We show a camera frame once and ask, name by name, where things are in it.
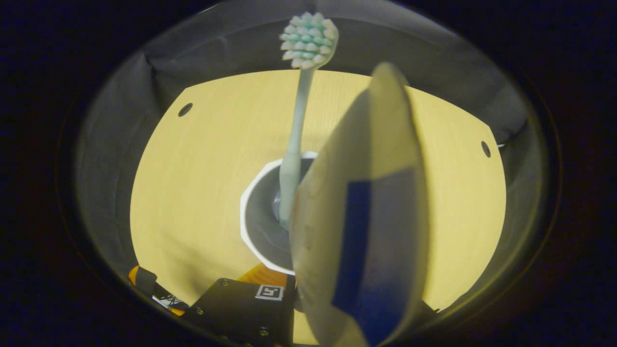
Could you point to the pale green toothbrush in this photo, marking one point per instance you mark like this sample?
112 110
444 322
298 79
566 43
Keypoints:
291 173

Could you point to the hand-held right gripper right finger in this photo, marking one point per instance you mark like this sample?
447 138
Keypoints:
426 309

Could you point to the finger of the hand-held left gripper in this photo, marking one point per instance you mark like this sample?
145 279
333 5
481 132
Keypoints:
144 279

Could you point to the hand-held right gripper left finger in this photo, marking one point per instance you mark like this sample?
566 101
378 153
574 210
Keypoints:
231 308

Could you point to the light wooden desktop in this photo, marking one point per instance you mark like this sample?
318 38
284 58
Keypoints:
193 193

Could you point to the white and blue toothpaste tube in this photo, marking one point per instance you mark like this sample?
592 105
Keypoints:
385 144

